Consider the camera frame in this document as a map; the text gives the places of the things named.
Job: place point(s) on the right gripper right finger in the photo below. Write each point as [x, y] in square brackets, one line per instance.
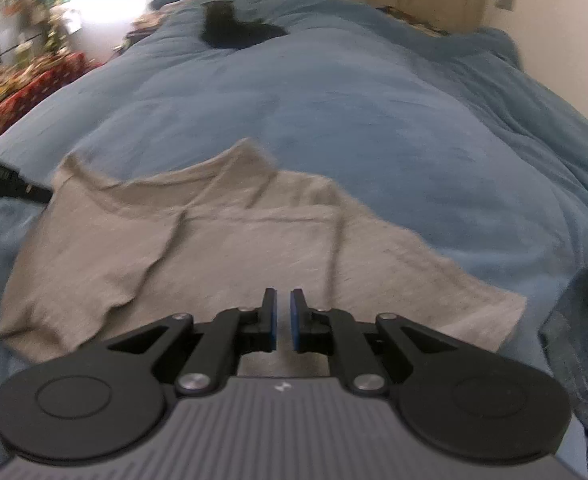
[338, 336]

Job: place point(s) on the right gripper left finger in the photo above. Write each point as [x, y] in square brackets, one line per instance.
[231, 334]

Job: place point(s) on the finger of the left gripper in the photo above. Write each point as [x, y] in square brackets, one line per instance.
[14, 185]

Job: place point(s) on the grey knit polo shirt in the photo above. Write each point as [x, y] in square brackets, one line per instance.
[109, 256]

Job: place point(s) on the red patterned tablecloth table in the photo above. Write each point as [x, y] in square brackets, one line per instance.
[21, 90]

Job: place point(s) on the blue plush duvet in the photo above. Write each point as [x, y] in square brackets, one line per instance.
[446, 136]

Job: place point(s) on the black cat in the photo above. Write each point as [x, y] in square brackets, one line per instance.
[222, 30]

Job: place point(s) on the grey wall socket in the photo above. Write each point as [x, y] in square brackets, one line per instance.
[507, 5]

